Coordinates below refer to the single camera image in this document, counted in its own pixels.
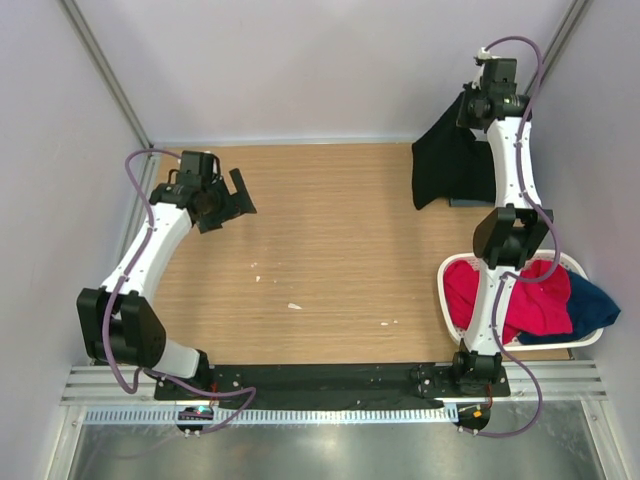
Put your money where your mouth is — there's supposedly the navy blue t shirt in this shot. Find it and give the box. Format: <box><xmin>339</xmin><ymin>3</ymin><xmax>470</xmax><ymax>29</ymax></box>
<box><xmin>518</xmin><ymin>269</ymin><xmax>621</xmax><ymax>345</ymax></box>

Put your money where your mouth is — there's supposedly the black t shirt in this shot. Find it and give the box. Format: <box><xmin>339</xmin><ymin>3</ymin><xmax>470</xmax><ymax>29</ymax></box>
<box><xmin>445</xmin><ymin>141</ymin><xmax>496</xmax><ymax>204</ymax></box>
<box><xmin>411</xmin><ymin>95</ymin><xmax>479</xmax><ymax>210</ymax></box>

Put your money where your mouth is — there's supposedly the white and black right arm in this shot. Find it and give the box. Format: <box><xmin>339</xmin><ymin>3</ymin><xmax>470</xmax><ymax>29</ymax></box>
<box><xmin>450</xmin><ymin>52</ymin><xmax>553</xmax><ymax>396</ymax></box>

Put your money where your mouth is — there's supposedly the red t shirt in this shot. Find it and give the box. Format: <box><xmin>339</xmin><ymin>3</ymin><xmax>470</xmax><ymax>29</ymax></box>
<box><xmin>444</xmin><ymin>260</ymin><xmax>574</xmax><ymax>344</ymax></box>

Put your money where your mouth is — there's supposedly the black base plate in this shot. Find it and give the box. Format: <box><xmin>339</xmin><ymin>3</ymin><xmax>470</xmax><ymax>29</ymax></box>
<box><xmin>156</xmin><ymin>363</ymin><xmax>510</xmax><ymax>404</ymax></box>

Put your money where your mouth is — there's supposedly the aluminium frame post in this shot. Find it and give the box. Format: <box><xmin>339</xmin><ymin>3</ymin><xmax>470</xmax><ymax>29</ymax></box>
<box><xmin>58</xmin><ymin>0</ymin><xmax>153</xmax><ymax>148</ymax></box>
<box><xmin>542</xmin><ymin>0</ymin><xmax>593</xmax><ymax>81</ymax></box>

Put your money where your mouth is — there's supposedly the folded grey t shirt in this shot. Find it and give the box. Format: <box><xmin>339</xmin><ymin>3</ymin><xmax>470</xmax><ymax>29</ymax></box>
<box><xmin>449</xmin><ymin>199</ymin><xmax>494</xmax><ymax>208</ymax></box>

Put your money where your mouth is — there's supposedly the folded black t shirt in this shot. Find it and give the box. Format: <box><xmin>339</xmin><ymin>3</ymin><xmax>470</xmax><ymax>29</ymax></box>
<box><xmin>445</xmin><ymin>141</ymin><xmax>496</xmax><ymax>204</ymax></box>

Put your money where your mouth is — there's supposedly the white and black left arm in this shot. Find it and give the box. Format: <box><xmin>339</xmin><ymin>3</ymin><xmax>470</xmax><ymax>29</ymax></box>
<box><xmin>76</xmin><ymin>150</ymin><xmax>257</xmax><ymax>400</ymax></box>

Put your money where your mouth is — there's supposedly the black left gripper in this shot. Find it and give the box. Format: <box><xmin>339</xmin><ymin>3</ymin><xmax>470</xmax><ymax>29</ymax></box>
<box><xmin>197</xmin><ymin>169</ymin><xmax>255</xmax><ymax>233</ymax></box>

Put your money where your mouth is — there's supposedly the white slotted cable duct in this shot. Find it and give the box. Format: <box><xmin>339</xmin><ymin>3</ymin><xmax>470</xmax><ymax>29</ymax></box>
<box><xmin>84</xmin><ymin>404</ymin><xmax>458</xmax><ymax>425</ymax></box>

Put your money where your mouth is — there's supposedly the right aluminium frame post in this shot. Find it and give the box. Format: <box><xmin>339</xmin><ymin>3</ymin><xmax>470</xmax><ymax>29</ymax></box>
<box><xmin>542</xmin><ymin>0</ymin><xmax>593</xmax><ymax>81</ymax></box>

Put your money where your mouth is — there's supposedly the left aluminium frame post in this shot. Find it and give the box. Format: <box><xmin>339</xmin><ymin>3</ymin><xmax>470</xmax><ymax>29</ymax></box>
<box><xmin>58</xmin><ymin>0</ymin><xmax>153</xmax><ymax>148</ymax></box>

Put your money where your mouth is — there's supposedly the white laundry basket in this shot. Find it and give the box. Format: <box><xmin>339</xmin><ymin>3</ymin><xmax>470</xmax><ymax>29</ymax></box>
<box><xmin>437</xmin><ymin>253</ymin><xmax>620</xmax><ymax>351</ymax></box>

